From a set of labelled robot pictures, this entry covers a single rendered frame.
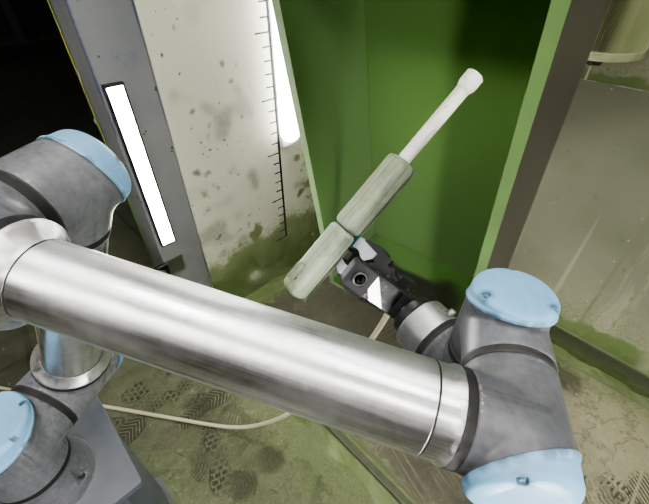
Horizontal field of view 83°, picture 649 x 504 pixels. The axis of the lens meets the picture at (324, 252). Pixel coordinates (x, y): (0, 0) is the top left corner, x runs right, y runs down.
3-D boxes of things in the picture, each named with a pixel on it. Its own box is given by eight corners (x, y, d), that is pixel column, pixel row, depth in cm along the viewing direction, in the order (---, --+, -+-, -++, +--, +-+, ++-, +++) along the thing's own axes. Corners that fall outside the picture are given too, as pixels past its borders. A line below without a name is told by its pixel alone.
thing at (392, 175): (354, 321, 81) (283, 295, 65) (343, 307, 85) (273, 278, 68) (514, 144, 73) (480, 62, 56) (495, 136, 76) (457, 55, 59)
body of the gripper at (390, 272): (372, 295, 71) (414, 340, 63) (347, 284, 64) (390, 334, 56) (398, 264, 69) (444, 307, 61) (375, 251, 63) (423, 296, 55)
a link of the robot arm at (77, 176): (17, 401, 87) (-76, 143, 37) (73, 341, 100) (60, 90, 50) (78, 428, 88) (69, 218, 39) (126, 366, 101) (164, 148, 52)
